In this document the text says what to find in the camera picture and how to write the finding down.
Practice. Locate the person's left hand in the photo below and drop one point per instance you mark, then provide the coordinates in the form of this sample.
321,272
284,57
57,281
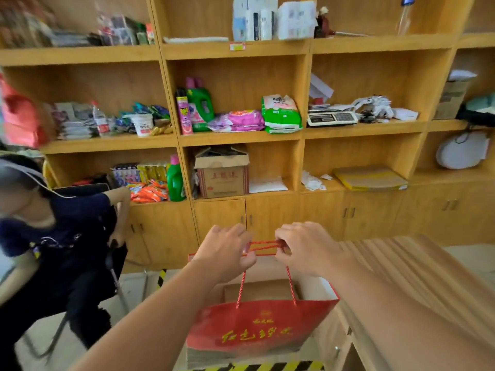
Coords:
220,253

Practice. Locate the person's right hand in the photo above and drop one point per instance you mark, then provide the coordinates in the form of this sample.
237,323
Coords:
311,249

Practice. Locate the person's right thumb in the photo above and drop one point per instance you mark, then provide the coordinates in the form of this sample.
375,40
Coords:
282,258

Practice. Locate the person's left thumb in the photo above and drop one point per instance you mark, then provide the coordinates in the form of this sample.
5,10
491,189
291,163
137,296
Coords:
248,261

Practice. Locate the red paper gift bag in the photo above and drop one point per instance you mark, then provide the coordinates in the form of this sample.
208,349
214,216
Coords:
255,328

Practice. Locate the person's left forearm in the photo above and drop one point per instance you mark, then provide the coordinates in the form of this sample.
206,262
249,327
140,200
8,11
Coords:
154,324

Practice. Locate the person's right forearm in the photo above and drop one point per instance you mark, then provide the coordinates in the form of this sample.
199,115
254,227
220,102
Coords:
394,320

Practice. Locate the brown cardboard box in bag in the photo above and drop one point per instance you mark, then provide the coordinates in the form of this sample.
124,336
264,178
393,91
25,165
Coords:
263,291

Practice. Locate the white padded envelope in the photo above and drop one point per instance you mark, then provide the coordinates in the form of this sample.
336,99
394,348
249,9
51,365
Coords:
267,186

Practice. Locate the crumpled white paper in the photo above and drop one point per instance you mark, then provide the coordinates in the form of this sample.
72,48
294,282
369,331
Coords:
312,182

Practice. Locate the open cardboard box red print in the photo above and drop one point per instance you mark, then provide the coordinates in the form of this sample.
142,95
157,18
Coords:
222,177

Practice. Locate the wooden shelving unit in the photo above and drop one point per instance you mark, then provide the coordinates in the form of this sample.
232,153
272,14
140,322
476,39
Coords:
270,158

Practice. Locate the yellow black striped tape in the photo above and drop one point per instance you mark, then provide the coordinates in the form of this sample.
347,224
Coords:
263,367

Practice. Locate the small green bottle pink cap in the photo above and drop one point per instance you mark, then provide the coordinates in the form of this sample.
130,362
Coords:
176,183

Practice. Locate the yellow flat folder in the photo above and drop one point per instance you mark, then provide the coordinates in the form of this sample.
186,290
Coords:
369,178

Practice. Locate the pile of orange packets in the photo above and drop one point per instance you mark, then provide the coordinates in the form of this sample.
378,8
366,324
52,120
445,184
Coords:
149,193

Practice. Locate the row of yellow packets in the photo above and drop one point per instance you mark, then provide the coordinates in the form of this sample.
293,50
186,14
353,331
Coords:
152,173

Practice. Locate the black metal chair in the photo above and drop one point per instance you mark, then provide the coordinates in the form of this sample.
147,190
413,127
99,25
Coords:
116,282

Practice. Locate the pink soft packets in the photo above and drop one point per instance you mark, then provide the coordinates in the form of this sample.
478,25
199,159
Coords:
243,120

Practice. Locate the green and white bag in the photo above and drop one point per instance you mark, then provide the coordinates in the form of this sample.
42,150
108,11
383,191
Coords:
280,113

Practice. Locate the white electronic scale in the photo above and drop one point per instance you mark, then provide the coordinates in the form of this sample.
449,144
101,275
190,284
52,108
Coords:
331,118

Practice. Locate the purple box of small items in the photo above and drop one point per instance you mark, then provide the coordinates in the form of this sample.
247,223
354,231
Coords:
125,174

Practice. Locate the yellow wrapped snacks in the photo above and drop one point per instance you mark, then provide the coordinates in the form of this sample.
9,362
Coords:
162,130

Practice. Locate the pink spray can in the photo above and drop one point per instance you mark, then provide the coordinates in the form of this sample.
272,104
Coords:
184,115

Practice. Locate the green detergent bottle pink cap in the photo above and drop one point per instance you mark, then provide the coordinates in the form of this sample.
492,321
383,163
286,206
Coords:
201,104

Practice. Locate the white instant noodle cup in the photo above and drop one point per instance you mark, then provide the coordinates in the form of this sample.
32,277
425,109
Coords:
142,125

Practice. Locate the white folded paper box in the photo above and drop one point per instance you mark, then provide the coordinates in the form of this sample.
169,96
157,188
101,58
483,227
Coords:
320,88

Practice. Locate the pile of blue snack packets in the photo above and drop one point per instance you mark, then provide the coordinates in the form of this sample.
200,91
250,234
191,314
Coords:
154,111

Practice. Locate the white paper sheet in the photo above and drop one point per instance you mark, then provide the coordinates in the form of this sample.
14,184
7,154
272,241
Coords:
405,114

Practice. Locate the clear water bottle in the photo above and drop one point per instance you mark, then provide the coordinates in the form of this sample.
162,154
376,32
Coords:
100,121

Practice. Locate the white round device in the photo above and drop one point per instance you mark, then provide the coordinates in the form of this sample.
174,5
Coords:
462,150

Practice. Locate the yellow price label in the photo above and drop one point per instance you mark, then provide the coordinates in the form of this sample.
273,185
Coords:
237,46

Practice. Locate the stack of grey packets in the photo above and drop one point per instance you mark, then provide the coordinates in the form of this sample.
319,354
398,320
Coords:
73,123

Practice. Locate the white flat packet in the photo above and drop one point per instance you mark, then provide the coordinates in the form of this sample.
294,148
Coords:
195,40

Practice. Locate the small brown cardboard box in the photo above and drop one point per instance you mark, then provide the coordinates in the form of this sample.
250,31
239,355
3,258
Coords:
450,99

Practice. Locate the dark red figurine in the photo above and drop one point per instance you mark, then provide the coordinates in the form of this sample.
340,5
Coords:
323,25

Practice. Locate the white printed carton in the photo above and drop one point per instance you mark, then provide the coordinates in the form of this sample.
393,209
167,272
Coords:
297,20

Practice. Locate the group of tall white boxes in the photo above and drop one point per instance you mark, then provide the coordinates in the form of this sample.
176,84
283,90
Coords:
253,19

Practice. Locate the teal and black bag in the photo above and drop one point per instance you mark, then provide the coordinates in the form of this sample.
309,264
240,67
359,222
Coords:
479,110

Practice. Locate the group of small colourful boxes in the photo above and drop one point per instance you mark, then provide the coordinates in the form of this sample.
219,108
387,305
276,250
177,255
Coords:
125,32

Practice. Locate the clear bottle with blue cap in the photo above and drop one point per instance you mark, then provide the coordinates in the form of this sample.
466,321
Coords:
405,17

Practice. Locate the red plastic bag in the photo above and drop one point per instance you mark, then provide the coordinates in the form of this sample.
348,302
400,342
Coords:
19,115

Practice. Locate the stack of dark flat packets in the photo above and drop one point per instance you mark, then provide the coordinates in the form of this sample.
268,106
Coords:
73,39

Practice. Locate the pile of assorted snack packets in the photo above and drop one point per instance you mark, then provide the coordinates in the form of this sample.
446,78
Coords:
23,23

